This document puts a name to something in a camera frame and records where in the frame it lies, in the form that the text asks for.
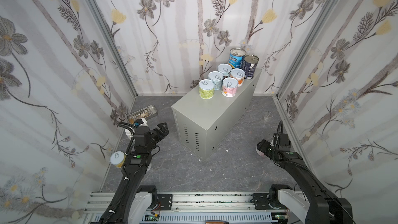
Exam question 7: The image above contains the green can white lid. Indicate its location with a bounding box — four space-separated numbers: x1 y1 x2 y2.
199 79 215 100

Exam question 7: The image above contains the orange can white lid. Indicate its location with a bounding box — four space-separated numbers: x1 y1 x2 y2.
230 68 245 87

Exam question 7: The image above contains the light teal can white lid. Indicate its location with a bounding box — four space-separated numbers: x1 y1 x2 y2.
208 71 224 90

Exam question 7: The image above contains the dark navy food can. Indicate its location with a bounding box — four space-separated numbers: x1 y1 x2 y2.
240 55 259 80

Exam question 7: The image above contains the blue soup can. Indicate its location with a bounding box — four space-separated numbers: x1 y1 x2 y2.
228 48 246 68

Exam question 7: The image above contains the pale pink can white lid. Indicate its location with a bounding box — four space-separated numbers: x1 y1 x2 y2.
256 148 264 157

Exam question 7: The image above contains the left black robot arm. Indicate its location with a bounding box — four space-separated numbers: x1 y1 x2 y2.
96 119 169 224

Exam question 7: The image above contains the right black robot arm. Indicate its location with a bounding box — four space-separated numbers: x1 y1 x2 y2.
257 121 355 224

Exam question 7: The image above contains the metal tray with contents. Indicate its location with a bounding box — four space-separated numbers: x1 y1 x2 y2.
127 105 158 124

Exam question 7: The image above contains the white plastic bottle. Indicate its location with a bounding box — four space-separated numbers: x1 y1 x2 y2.
124 129 134 140

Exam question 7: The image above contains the grey metal cabinet box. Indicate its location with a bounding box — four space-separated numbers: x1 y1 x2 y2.
172 71 261 160

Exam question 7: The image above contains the yellow can white lid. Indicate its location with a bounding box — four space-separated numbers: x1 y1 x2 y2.
109 151 126 168

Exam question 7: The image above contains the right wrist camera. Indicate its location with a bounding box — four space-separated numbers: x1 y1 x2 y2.
274 133 291 147

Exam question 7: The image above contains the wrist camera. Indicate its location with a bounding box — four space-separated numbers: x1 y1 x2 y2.
134 118 148 127
274 133 291 147

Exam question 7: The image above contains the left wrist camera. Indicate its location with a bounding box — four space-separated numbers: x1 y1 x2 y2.
134 118 148 127

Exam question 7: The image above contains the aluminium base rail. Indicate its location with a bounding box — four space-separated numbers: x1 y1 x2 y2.
83 191 343 224

